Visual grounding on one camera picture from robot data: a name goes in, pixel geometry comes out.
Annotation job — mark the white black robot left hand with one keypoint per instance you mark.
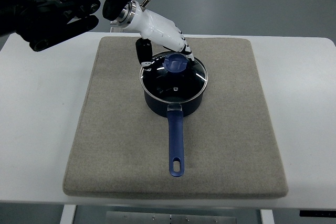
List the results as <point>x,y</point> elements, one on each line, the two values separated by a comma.
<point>161,31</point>

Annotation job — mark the glass pot lid blue knob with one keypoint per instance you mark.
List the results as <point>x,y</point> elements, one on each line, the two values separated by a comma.
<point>173,77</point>

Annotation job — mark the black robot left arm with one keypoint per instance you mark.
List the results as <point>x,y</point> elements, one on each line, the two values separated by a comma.
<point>46,23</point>

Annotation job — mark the dark blue saucepan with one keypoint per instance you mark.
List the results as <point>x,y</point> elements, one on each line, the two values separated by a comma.
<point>175,112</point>

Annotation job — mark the beige fabric mat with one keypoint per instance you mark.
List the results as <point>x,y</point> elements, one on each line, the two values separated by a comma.
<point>225,149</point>

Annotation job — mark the metal plate under table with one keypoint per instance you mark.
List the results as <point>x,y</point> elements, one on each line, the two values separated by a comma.
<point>141,217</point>

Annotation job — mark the white left table leg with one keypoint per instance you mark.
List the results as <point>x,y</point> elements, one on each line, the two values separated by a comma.
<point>68,214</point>

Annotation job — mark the white table leg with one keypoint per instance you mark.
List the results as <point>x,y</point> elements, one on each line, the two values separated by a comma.
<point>267,216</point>
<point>68,214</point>

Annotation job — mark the white right table leg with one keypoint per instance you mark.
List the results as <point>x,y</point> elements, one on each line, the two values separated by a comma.
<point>267,216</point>

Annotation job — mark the black table control panel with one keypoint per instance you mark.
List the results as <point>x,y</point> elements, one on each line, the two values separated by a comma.
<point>318,213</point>

